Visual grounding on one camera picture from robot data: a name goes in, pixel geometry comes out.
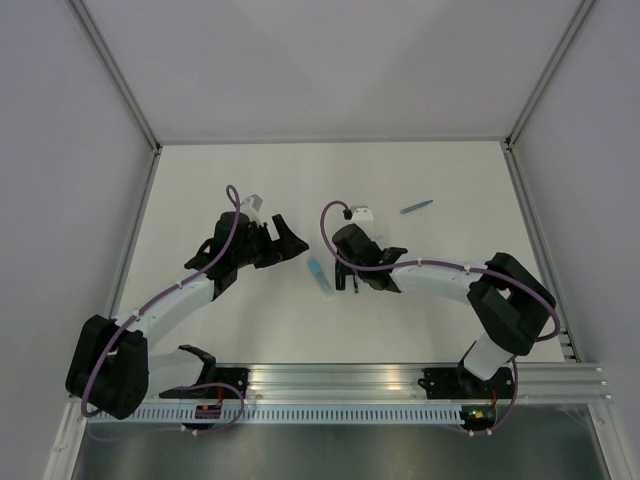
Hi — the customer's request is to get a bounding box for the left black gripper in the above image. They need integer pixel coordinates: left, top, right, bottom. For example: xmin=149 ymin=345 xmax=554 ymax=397
xmin=233 ymin=215 xmax=308 ymax=269

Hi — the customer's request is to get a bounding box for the blue marker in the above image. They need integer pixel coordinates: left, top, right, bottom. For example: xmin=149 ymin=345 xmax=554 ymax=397
xmin=313 ymin=271 xmax=335 ymax=298

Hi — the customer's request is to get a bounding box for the slim blue pen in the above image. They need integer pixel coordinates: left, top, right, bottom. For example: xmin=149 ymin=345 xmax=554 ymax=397
xmin=399 ymin=199 xmax=433 ymax=215

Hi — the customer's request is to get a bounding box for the blue marker cap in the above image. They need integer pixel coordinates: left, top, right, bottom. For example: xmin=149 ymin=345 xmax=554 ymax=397
xmin=307 ymin=258 xmax=322 ymax=275

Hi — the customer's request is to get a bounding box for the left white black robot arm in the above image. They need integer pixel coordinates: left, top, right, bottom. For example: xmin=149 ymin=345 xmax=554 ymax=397
xmin=65 ymin=212 xmax=309 ymax=420

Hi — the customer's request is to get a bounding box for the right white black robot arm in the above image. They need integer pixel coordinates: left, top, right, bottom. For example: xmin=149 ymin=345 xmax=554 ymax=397
xmin=331 ymin=223 xmax=559 ymax=399

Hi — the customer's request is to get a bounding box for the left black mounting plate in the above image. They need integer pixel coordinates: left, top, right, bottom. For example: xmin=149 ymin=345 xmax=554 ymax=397
xmin=213 ymin=367 xmax=250 ymax=401

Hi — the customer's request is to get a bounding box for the black mounting plate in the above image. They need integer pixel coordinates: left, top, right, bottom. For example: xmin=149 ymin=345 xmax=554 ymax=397
xmin=417 ymin=366 xmax=515 ymax=400
xmin=213 ymin=367 xmax=250 ymax=401

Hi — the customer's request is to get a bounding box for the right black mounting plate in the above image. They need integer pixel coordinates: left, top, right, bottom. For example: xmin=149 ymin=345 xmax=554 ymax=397
xmin=417 ymin=366 xmax=515 ymax=400

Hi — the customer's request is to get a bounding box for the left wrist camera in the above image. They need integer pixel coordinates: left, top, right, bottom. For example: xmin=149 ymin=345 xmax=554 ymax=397
xmin=240 ymin=194 xmax=263 ymax=225

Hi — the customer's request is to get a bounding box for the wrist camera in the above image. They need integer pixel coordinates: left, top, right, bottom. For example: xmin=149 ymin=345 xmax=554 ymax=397
xmin=343 ymin=206 xmax=374 ymax=223
xmin=240 ymin=194 xmax=263 ymax=225

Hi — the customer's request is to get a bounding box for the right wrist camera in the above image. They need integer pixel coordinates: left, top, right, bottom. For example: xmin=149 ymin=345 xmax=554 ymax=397
xmin=343 ymin=206 xmax=374 ymax=223

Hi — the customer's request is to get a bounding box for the white slotted cable duct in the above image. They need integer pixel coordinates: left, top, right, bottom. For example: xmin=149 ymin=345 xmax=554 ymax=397
xmin=99 ymin=403 xmax=469 ymax=426

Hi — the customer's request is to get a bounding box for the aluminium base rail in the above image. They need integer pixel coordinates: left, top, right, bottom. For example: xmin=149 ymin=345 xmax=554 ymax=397
xmin=239 ymin=363 xmax=613 ymax=404

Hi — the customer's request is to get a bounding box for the left aluminium frame post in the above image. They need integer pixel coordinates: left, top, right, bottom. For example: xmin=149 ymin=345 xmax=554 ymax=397
xmin=65 ymin=0 xmax=162 ymax=154

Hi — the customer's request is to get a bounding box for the aluminium frame post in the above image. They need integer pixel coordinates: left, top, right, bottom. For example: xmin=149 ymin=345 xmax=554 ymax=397
xmin=503 ymin=0 xmax=598 ymax=151
xmin=65 ymin=0 xmax=162 ymax=154

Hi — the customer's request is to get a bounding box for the right aluminium frame post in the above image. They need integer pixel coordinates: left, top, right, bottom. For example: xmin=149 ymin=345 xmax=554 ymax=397
xmin=503 ymin=0 xmax=598 ymax=151

